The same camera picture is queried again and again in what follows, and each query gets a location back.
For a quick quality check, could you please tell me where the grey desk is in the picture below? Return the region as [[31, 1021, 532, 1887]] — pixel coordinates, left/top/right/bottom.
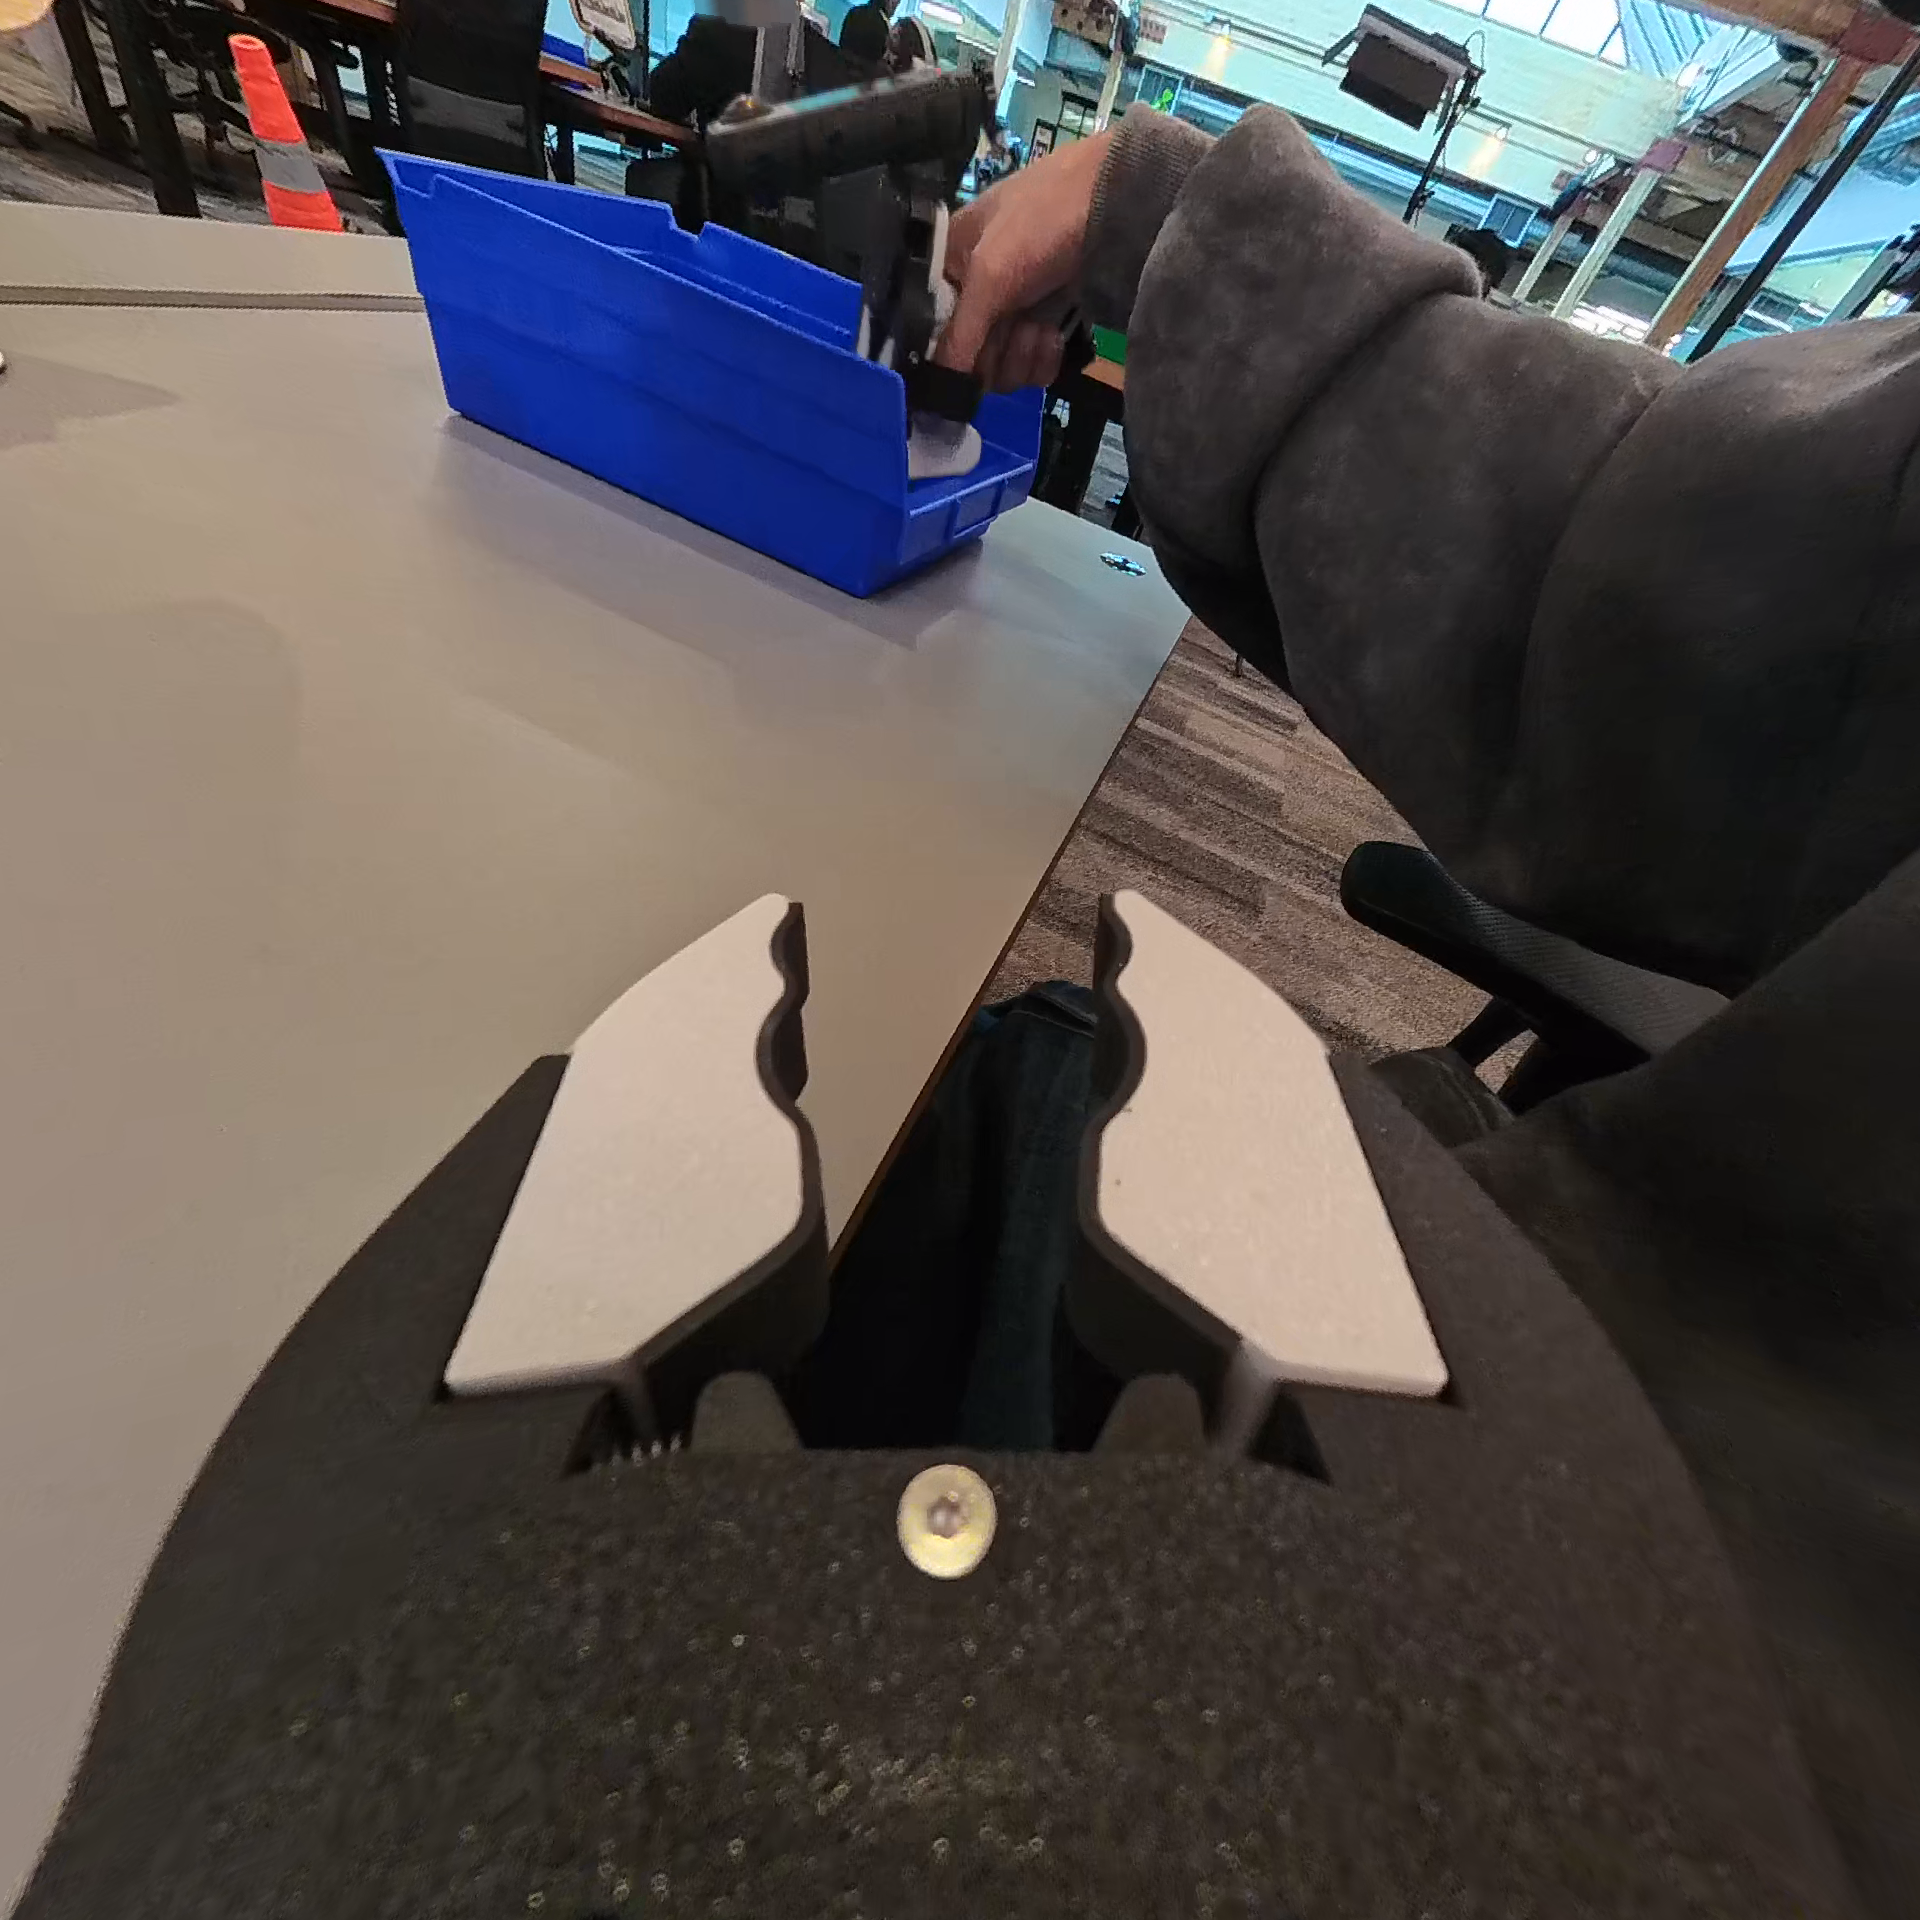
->
[[0, 199, 1193, 1876]]

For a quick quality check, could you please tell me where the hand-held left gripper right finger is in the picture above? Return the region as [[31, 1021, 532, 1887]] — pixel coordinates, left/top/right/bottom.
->
[[1057, 891, 1451, 1450]]

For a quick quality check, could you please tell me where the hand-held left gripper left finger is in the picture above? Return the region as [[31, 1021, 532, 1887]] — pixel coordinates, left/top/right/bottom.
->
[[443, 896, 833, 1403]]

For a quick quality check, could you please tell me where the wooden work table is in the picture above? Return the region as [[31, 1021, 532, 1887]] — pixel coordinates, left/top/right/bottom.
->
[[538, 53, 711, 160]]

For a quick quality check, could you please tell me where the person's right hand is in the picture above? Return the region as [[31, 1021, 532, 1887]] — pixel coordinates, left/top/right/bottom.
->
[[937, 128, 1145, 396]]

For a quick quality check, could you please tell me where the blue plastic bin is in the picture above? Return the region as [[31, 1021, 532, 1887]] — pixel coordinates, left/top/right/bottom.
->
[[375, 147, 1050, 602]]

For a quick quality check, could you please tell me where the person's right forearm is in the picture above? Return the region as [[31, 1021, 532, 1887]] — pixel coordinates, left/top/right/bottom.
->
[[1080, 103, 1920, 995]]

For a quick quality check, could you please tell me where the orange traffic cone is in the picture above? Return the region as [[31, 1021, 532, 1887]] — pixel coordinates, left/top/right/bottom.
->
[[224, 32, 352, 236]]

